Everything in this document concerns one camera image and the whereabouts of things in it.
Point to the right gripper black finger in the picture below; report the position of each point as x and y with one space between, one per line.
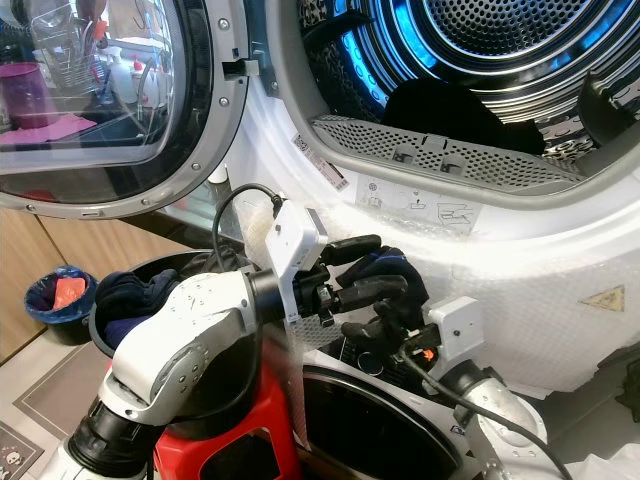
370 338
392 318

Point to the grey lint filter grille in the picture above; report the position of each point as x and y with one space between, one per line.
440 160

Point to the steel perforated drum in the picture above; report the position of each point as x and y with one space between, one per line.
490 30

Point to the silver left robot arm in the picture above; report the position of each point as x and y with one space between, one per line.
190 330

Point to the white barcode sticker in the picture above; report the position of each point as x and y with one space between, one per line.
320 162

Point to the white instruction sticker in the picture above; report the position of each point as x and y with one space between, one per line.
420 205

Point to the yellow triangle warning label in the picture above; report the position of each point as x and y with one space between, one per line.
603 302

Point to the red plastic stool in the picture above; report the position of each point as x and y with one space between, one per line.
240 450

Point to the leopard print cloth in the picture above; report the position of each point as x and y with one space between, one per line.
565 145
325 80

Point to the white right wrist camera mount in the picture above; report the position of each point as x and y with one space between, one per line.
457 328

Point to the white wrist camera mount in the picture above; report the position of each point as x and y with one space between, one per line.
457 328
295 245

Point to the clear plastic wrap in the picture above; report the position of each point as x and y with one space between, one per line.
255 235

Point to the round glass machine door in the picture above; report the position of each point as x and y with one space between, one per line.
120 100

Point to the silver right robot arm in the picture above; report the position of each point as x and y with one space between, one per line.
500 420

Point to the black garment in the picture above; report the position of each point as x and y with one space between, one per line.
450 115

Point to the white laundry machine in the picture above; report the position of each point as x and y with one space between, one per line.
510 250

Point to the black laundry bucket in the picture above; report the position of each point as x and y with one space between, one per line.
105 340

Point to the small bin with blue bag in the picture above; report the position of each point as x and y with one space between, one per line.
65 328

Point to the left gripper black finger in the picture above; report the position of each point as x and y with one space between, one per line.
352 250
372 291

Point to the orange packet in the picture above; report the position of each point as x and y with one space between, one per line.
68 292

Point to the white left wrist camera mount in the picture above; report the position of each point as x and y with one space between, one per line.
295 245

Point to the dark clothes pile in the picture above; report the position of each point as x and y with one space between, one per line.
135 300

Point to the navy blue garment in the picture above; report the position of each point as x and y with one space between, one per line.
405 268

